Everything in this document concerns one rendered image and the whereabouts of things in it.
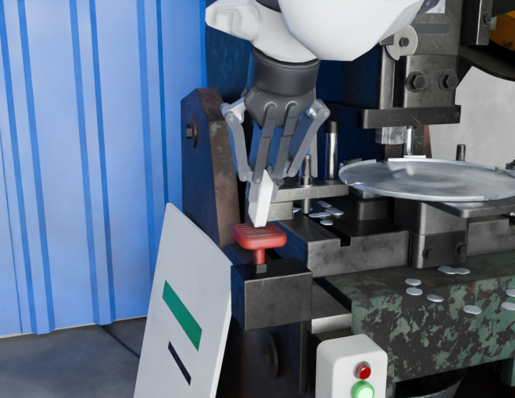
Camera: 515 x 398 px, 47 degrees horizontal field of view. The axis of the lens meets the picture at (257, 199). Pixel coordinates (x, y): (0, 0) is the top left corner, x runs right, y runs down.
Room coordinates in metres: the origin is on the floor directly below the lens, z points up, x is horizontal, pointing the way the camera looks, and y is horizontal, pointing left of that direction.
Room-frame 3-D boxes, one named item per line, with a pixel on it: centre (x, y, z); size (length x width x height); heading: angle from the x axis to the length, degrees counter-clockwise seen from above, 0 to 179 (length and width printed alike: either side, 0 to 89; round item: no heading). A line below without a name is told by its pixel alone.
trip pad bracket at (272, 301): (0.73, -0.02, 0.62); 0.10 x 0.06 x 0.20; 110
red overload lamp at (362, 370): (0.64, -0.13, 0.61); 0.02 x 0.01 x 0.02; 110
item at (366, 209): (1.06, -0.23, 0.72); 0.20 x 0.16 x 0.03; 110
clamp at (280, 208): (1.00, -0.08, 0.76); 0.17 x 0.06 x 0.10; 110
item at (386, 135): (1.04, -0.24, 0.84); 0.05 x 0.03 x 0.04; 110
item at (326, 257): (1.05, -0.24, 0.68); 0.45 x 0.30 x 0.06; 110
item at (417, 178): (0.93, -0.28, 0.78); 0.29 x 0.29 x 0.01
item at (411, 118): (1.06, -0.23, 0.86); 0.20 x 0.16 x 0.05; 110
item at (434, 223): (0.89, -0.29, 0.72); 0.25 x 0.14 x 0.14; 20
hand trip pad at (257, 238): (0.73, 0.00, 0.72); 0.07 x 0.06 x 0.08; 20
